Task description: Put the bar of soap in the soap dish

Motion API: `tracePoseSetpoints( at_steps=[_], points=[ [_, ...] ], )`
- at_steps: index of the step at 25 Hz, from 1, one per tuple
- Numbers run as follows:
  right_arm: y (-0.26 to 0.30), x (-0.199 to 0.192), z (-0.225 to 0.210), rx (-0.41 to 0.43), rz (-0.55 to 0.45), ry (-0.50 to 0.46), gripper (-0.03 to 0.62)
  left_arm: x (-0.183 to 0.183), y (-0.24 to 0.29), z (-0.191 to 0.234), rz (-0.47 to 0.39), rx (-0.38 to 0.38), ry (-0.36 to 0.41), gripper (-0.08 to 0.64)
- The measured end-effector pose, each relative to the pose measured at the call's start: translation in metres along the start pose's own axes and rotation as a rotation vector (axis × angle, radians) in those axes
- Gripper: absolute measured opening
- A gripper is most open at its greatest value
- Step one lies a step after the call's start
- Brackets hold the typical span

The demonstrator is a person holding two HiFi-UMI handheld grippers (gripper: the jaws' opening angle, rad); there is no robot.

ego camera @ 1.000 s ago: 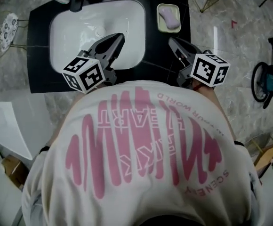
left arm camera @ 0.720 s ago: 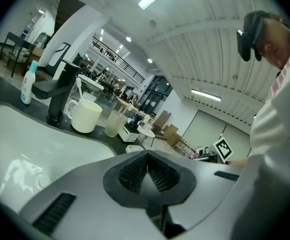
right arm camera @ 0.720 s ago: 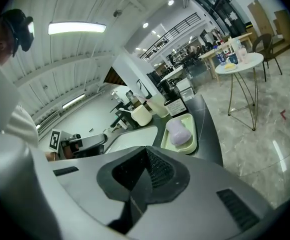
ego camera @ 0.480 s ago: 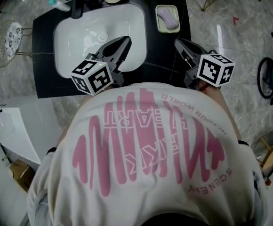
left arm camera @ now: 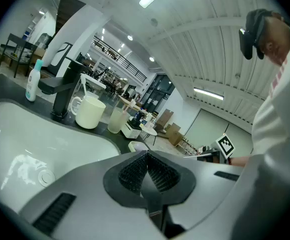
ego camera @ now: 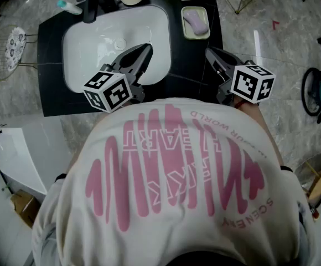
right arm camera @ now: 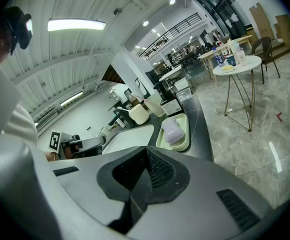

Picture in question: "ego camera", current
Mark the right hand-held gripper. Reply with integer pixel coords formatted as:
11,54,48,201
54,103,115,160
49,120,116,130
205,48,277,106

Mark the black faucet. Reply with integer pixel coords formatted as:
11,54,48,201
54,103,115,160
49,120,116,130
76,0,99,24

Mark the pale green soap dish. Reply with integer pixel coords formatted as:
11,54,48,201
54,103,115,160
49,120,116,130
180,6,211,40

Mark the cardboard box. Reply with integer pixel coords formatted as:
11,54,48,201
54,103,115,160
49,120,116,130
10,189,41,228

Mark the person's right forearm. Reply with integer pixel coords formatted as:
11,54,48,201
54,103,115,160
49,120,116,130
234,98,284,166

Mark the white t-shirt pink print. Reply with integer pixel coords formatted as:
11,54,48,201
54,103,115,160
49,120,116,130
32,97,316,266

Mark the purple soap bar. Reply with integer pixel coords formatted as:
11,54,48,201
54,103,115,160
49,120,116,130
183,11,209,35

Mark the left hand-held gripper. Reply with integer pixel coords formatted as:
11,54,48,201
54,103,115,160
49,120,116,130
83,43,153,113

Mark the white sink basin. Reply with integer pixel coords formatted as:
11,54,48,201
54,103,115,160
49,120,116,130
62,4,172,93

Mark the wooden vanity cabinet black top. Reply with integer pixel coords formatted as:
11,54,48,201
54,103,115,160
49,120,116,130
37,0,224,118

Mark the white lotion bottle teal cap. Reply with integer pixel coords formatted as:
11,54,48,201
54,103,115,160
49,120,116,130
56,0,83,16

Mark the floral seat cushion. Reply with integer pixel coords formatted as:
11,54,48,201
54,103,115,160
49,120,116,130
4,27,27,72

